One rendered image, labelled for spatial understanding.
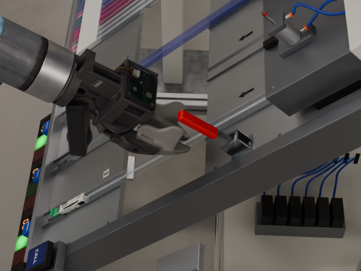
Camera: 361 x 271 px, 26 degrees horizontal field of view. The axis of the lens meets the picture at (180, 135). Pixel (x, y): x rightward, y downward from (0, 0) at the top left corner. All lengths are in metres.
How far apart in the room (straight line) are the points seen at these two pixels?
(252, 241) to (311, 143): 0.50
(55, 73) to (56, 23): 1.69
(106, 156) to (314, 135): 0.44
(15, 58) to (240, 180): 0.32
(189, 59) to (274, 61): 1.55
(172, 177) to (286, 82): 1.34
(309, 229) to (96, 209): 0.40
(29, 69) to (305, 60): 0.34
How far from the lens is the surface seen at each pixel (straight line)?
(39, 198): 1.36
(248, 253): 1.42
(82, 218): 1.26
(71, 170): 1.36
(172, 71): 2.41
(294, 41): 0.96
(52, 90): 1.00
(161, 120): 1.11
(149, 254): 2.12
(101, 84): 1.01
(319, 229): 1.43
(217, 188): 1.04
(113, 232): 1.15
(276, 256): 1.42
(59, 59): 1.00
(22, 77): 1.00
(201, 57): 2.53
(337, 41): 0.93
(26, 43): 0.99
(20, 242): 1.41
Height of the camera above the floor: 1.86
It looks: 52 degrees down
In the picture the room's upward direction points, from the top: straight up
